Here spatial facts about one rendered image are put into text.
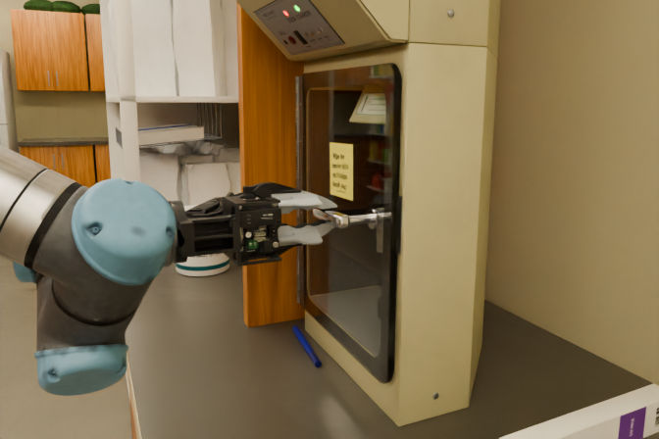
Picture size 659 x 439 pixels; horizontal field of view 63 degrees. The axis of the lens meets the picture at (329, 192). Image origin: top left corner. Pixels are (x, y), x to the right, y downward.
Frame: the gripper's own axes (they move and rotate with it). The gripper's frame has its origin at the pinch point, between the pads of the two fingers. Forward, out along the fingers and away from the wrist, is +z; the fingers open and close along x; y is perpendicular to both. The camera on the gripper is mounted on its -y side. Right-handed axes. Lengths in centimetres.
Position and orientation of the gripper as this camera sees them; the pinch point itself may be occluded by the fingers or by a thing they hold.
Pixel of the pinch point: (325, 215)
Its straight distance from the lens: 70.6
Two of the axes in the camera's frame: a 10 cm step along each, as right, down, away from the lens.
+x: -0.1, -9.9, -1.4
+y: 4.1, 1.2, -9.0
